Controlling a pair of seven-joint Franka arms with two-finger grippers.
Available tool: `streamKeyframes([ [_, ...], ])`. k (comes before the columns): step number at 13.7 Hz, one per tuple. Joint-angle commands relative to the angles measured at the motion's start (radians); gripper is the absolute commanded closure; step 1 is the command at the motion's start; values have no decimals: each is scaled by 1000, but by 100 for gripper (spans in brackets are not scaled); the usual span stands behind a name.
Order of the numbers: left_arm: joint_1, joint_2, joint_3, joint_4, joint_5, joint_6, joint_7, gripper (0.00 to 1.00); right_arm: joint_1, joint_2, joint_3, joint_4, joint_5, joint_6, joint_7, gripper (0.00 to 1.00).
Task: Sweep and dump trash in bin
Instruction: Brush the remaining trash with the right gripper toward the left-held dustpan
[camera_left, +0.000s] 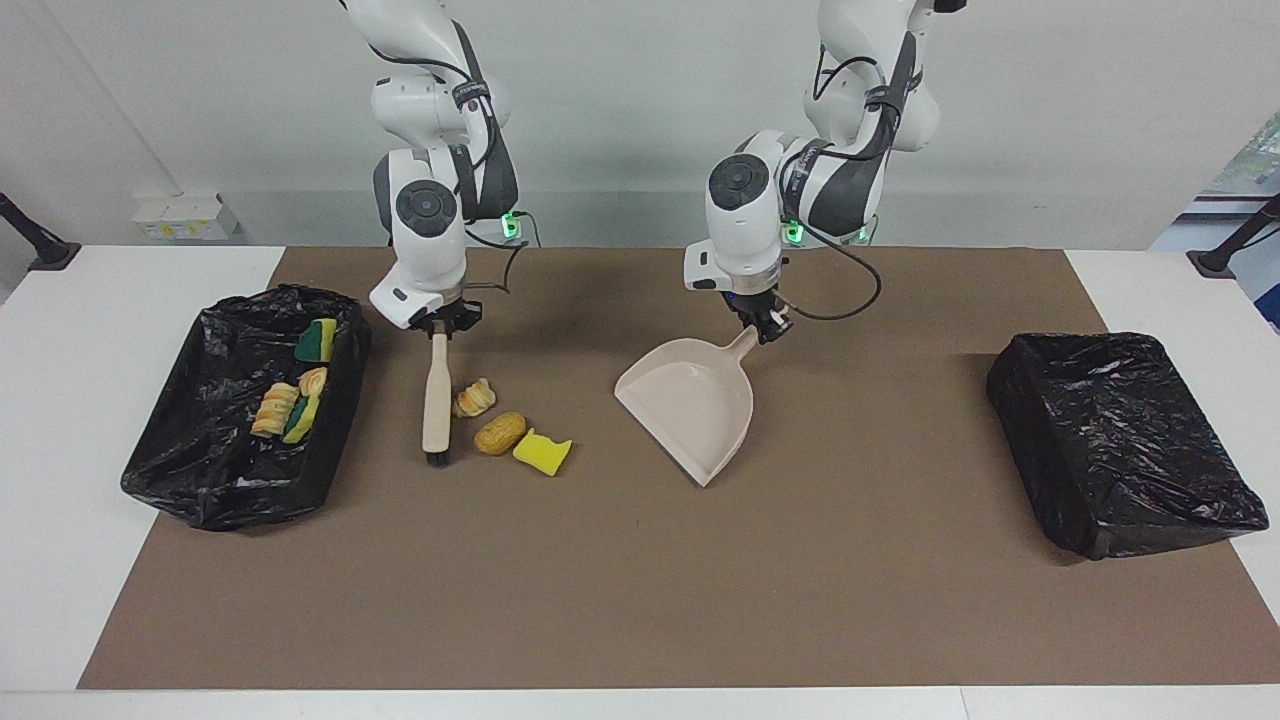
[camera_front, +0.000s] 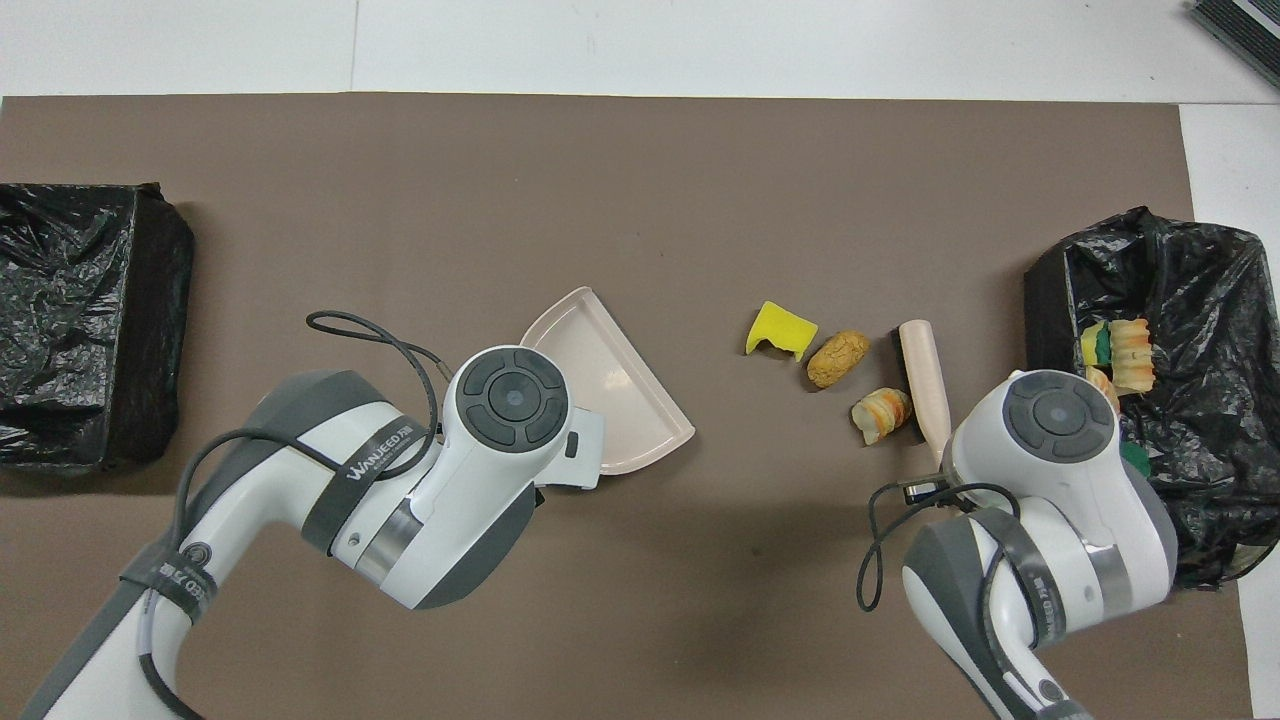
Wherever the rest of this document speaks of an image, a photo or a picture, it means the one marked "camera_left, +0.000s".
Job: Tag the boxy bin with black bag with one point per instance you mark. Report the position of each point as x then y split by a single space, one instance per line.
1120 440

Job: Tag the small striped croissant piece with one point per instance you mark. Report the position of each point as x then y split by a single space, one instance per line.
474 400

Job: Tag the pale bread piece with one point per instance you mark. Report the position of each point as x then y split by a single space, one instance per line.
313 381

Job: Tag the notched yellow sponge piece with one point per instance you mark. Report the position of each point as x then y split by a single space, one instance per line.
540 455

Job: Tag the beige hand brush black bristles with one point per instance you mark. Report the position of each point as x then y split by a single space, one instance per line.
436 400

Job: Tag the right black bin bag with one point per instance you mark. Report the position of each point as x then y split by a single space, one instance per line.
210 470

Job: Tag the white wall socket box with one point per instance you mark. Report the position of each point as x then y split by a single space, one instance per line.
185 218

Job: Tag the brown oval bread roll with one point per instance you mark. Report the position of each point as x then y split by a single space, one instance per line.
500 433

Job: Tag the beige plastic dustpan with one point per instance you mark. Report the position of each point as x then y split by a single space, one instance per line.
690 400

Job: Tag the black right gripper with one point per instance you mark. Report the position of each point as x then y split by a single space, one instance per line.
450 318

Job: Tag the brown paper table mat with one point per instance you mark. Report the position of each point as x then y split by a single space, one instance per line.
640 620

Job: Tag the large striped croissant piece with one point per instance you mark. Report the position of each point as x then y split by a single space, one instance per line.
274 410

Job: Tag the yellow sponge with green pad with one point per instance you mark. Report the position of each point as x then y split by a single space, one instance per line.
318 342

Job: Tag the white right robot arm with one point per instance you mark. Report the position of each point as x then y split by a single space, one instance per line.
430 210

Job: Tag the black stand foot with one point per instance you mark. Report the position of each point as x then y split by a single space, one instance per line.
50 252
1215 262

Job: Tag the small yellow sponge piece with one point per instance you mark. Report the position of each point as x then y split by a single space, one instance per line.
300 425

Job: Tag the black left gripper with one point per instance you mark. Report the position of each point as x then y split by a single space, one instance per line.
760 305

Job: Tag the blue object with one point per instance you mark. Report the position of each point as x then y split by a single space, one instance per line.
1270 295

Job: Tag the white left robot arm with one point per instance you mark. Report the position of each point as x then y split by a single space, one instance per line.
745 200

